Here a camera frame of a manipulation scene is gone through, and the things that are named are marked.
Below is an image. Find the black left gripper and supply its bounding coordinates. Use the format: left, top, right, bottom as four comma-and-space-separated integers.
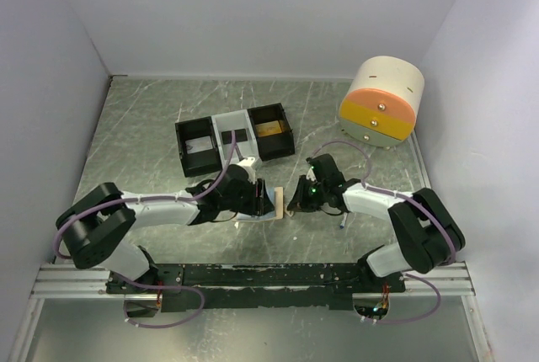
220, 177, 275, 216

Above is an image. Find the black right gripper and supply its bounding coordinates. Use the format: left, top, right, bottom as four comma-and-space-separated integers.
286, 175, 328, 213

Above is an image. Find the beige leather card holder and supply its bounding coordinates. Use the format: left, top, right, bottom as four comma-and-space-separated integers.
234, 187, 285, 223

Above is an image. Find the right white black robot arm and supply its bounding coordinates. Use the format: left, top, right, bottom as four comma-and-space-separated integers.
287, 154, 466, 293

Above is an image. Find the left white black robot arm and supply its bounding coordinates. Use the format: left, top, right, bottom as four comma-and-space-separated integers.
53, 164, 275, 294

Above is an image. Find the black card in bin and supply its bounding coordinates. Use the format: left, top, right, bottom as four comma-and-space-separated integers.
221, 128, 249, 146

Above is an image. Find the gold card in bin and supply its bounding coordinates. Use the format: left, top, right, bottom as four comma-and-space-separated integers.
255, 120, 283, 138

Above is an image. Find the white card in bin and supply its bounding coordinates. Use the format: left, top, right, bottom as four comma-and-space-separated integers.
185, 136, 213, 154

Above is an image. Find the white blue pen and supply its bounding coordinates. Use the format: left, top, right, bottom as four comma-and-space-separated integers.
339, 213, 348, 229

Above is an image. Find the black right tray bin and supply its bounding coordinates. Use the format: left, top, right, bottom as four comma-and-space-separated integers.
248, 103, 295, 162

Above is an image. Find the black tray bin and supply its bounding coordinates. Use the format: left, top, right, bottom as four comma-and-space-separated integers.
175, 117, 222, 178
248, 103, 295, 162

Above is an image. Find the black left tray bin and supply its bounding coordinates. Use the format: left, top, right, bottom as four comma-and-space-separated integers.
175, 117, 222, 178

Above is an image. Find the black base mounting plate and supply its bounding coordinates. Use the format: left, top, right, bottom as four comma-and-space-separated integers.
106, 263, 405, 312

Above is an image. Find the white middle tray bin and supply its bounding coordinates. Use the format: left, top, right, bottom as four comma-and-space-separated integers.
211, 109, 262, 169

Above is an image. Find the cream round drawer cabinet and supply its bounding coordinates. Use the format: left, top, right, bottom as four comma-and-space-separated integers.
339, 56, 424, 147

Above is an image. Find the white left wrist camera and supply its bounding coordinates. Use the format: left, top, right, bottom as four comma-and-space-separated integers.
237, 157, 259, 174

